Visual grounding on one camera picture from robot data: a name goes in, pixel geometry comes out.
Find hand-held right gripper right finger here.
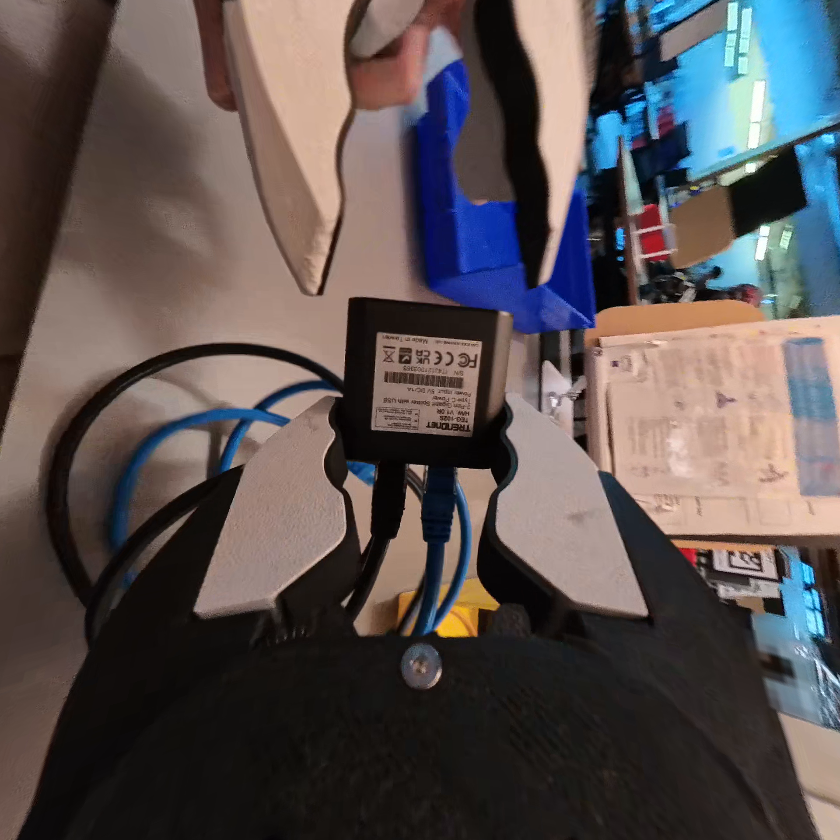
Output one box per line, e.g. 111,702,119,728
476,392,651,621

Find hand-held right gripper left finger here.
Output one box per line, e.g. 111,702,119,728
193,394,365,621

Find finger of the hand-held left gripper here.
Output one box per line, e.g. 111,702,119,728
222,0,358,298
472,0,595,290

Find black cable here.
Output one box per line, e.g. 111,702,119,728
46,343,427,634

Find blue ethernet cable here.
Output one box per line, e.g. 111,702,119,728
108,381,473,637

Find yellow plastic bin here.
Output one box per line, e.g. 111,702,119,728
397,584,500,639

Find black network splitter box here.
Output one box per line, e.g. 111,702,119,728
341,297,514,470

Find person's left hand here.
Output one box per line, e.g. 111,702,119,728
193,0,460,111

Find blue plastic bin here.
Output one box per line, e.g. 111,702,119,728
412,58,597,334

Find laminated instruction sheet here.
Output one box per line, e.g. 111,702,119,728
594,320,840,536

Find black white marker sign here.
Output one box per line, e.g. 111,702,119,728
696,546,788,599

